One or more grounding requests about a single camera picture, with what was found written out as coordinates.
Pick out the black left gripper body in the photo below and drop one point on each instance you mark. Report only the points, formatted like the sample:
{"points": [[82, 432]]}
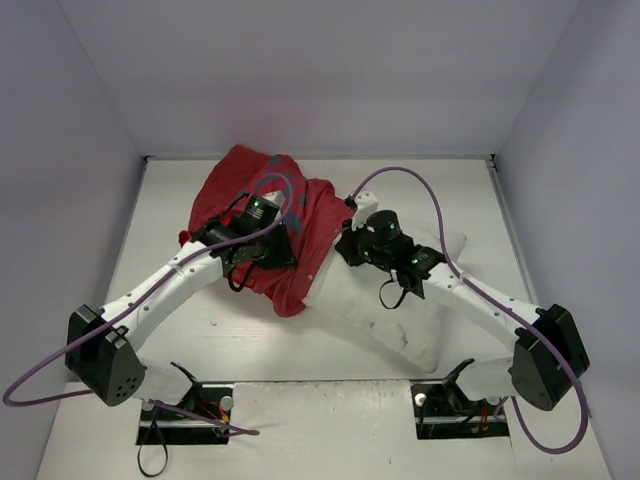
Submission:
{"points": [[279, 248]]}

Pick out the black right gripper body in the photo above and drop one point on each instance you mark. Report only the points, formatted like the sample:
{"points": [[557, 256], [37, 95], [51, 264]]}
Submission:
{"points": [[347, 245]]}

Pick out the red printed pillowcase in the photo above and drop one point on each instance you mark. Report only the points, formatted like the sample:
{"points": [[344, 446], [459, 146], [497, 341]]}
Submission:
{"points": [[313, 222]]}

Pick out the white pillow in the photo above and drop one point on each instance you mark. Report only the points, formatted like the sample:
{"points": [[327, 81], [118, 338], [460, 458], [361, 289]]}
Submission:
{"points": [[356, 298]]}

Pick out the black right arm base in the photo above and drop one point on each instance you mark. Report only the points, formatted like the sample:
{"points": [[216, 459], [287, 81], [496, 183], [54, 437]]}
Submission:
{"points": [[442, 412]]}

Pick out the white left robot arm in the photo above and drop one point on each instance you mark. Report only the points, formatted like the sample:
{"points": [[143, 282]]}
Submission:
{"points": [[105, 343]]}

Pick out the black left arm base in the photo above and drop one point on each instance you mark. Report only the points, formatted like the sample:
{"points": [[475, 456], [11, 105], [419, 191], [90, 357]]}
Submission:
{"points": [[161, 427]]}

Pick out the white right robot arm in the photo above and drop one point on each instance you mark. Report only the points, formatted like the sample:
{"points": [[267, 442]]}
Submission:
{"points": [[546, 354]]}

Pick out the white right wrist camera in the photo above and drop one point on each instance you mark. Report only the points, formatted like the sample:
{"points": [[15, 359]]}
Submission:
{"points": [[363, 204]]}

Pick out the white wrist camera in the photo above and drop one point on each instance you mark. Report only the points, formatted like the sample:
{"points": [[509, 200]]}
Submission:
{"points": [[363, 204], [278, 198]]}

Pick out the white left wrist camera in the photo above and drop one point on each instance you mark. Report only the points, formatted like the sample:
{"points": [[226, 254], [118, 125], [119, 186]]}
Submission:
{"points": [[278, 198]]}

